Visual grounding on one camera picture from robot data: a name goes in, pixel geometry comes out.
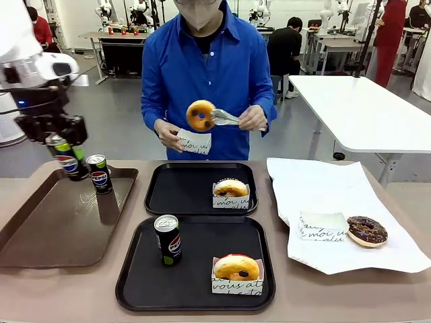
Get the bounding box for brown plastic tray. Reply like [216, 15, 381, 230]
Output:
[0, 166, 139, 269]

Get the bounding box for person's left forearm blue sleeve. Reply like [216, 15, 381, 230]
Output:
[257, 90, 279, 139]

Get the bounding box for white script paper box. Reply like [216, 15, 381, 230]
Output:
[176, 128, 213, 156]
[211, 182, 253, 211]
[210, 256, 265, 297]

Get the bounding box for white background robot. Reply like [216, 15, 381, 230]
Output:
[94, 0, 117, 26]
[319, 0, 335, 35]
[248, 0, 272, 26]
[129, 0, 152, 26]

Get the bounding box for beige face mask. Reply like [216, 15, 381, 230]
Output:
[176, 0, 222, 33]

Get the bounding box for white paper sheet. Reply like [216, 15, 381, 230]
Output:
[266, 157, 431, 275]

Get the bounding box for glazed donut with dark spots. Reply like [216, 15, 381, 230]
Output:
[185, 98, 217, 133]
[213, 178, 249, 199]
[213, 253, 261, 282]

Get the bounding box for seated person in black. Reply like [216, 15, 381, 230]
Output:
[267, 16, 303, 99]

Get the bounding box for wooden top background table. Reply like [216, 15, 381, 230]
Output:
[78, 30, 151, 85]

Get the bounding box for large white table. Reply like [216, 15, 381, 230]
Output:
[288, 74, 431, 188]

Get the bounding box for person's right forearm blue sleeve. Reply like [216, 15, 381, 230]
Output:
[141, 94, 170, 136]

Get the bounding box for large black plastic tray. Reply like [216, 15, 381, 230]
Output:
[114, 215, 277, 312]

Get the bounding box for small black plastic tray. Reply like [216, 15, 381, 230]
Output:
[143, 161, 259, 217]

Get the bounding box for person's left hand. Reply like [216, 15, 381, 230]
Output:
[238, 104, 269, 133]

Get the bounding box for chocolate sprinkled donut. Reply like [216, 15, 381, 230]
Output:
[346, 215, 389, 249]

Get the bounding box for serving tongs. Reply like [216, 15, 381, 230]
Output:
[211, 108, 269, 133]

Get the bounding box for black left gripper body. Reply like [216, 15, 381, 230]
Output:
[14, 112, 89, 147]

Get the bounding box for person in blue shirt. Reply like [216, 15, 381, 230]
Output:
[140, 0, 279, 162]

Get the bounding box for black Pepsi can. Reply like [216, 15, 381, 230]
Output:
[86, 153, 114, 196]
[44, 133, 92, 183]
[154, 214, 183, 267]

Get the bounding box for black stand pole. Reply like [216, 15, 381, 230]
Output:
[354, 0, 385, 79]

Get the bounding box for standing person in red apron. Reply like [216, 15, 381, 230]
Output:
[366, 0, 409, 89]

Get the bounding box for stacked white paper boxes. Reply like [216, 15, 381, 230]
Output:
[297, 210, 350, 243]

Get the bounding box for background person in black top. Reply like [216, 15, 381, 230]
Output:
[405, 0, 431, 30]

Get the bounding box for person's right hand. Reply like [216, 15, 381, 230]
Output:
[155, 118, 185, 153]

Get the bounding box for seated person in red sweater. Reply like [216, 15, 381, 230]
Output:
[26, 5, 62, 54]

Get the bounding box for white background table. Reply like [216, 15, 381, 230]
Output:
[304, 28, 375, 75]

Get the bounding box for grey stool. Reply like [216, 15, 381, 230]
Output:
[271, 73, 291, 106]

